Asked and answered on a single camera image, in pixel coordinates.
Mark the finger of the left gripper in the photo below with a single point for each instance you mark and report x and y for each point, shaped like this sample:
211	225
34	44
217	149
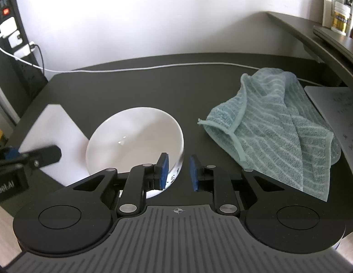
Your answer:
42	157
9	155

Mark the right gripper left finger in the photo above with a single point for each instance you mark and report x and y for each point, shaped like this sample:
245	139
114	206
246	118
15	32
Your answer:
109	193

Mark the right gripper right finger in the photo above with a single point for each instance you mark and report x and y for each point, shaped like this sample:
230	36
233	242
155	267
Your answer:
232	193

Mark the white melamine sponge block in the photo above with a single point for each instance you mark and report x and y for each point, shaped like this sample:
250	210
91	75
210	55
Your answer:
55	127

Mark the white ceramic bowl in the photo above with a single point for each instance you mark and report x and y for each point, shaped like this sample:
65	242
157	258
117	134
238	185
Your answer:
136	136

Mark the black vertical power strip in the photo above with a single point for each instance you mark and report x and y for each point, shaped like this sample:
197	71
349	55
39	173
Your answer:
29	72

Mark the teal striped dish towel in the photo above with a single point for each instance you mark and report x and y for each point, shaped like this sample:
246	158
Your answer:
272	127

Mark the bottom white charger plug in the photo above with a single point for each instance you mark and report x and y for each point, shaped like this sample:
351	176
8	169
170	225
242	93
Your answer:
25	50

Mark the white charger plug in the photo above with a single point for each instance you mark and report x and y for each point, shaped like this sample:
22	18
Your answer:
8	27
15	39
25	50

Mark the middle white charger plug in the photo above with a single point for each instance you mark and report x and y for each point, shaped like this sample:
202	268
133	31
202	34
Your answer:
15	39

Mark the top white charger plug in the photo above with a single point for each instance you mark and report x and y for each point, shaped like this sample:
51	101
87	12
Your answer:
8	27

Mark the grey laptop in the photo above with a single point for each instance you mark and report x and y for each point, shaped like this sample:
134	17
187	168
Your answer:
335	104

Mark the dark raised side shelf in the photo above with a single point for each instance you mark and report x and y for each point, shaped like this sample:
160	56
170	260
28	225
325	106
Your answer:
321	43

